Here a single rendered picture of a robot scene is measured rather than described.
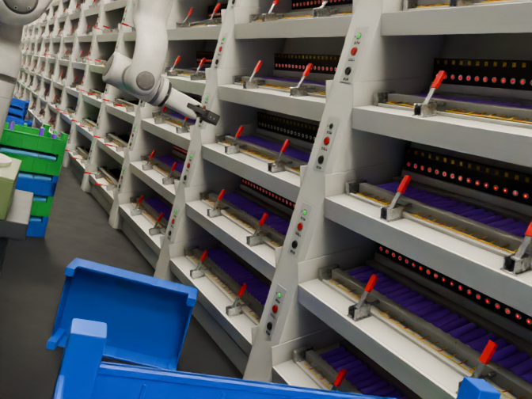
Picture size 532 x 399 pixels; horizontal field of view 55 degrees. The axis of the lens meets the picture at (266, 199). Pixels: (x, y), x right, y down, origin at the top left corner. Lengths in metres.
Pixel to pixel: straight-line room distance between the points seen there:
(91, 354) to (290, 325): 0.91
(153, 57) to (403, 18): 0.60
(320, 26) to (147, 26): 0.43
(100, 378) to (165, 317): 0.99
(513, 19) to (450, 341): 0.53
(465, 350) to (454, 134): 0.36
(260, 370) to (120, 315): 0.37
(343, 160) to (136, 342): 0.67
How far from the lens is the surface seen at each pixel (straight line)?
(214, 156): 1.63
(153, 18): 1.41
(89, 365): 0.31
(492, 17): 0.97
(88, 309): 1.34
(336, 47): 1.59
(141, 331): 1.34
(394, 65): 1.19
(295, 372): 1.20
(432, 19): 1.05
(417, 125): 0.98
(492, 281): 0.84
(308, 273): 1.16
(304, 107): 1.27
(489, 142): 0.88
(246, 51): 1.76
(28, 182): 2.03
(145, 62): 1.33
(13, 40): 1.37
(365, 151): 1.16
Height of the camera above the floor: 0.61
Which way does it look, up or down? 7 degrees down
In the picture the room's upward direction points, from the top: 17 degrees clockwise
